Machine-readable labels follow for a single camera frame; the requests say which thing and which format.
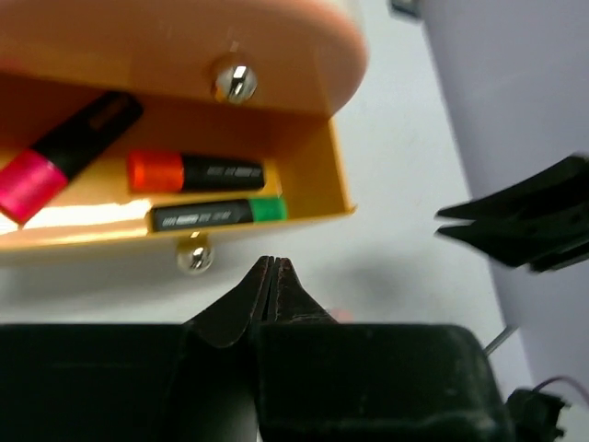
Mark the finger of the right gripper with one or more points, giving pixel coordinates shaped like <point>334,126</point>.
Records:
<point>561,186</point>
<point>543,244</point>

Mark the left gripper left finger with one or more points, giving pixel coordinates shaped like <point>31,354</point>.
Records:
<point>137,381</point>

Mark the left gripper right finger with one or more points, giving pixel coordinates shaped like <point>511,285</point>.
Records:
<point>321,380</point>

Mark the green highlighter marker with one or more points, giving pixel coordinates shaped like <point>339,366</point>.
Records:
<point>217,214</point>

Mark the orange highlighter marker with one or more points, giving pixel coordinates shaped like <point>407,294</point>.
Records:
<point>154,171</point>

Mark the yellow drawer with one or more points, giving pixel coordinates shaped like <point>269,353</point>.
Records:
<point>98,211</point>

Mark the pink highlighter marker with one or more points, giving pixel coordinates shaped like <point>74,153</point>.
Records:
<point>36,175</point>

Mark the orange drawer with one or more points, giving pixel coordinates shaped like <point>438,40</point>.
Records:
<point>307,56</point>

